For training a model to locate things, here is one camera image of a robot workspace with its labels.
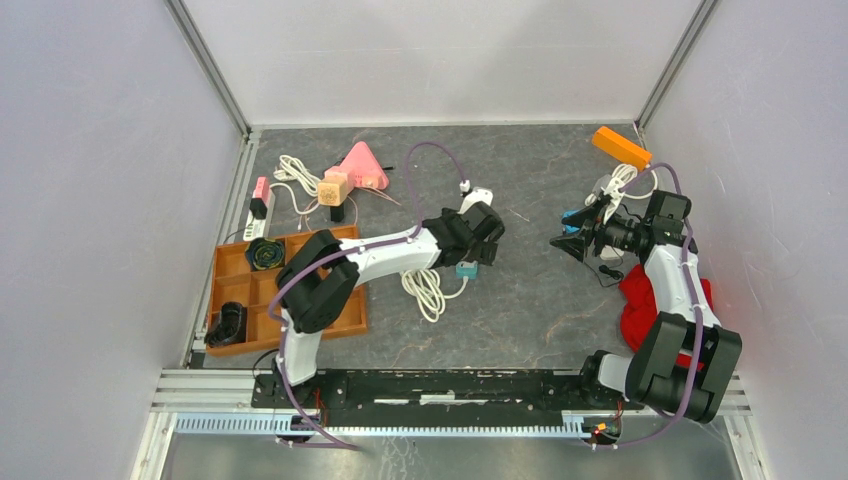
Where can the blue square plug adapter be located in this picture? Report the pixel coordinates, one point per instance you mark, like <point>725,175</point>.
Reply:
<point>572,221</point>

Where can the beige cube adapter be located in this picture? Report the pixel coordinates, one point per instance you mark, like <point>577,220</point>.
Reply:
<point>334,188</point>

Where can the white power strip left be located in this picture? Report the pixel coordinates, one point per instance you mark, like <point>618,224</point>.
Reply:
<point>259,228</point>

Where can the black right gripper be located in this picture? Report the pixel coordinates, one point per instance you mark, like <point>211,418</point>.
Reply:
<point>586,218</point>

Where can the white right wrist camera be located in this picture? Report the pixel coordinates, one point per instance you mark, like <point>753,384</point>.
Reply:
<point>608,186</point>

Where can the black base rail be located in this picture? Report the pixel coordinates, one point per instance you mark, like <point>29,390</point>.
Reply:
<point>336,398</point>

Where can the white square plug adapter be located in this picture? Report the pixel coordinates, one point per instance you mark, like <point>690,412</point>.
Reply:
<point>607,252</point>

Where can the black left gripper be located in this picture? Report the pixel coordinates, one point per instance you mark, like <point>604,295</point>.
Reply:
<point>485,252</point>

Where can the black rolled cloth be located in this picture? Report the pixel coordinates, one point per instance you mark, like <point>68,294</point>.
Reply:
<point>229,326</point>

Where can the red cloth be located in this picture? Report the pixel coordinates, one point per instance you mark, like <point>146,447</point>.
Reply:
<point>640,311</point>

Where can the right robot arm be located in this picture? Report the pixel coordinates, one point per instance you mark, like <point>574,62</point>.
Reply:
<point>685,363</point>

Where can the dark rolled cloth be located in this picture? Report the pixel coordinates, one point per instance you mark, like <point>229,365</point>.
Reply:
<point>265,254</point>

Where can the teal power strip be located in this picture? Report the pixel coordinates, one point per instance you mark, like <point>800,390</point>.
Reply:
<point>467,270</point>

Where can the black block plug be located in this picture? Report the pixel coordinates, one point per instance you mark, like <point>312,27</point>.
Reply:
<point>337,214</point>

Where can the pink plug adapter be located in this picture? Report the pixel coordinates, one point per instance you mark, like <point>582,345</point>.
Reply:
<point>262,189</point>

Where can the pink triangular power strip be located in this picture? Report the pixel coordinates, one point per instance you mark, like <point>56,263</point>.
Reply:
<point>361,168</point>

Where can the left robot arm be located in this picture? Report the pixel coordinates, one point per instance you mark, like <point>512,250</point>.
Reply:
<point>315,285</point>

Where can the orange power strip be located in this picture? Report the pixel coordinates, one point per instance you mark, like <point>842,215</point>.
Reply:
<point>620,148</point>

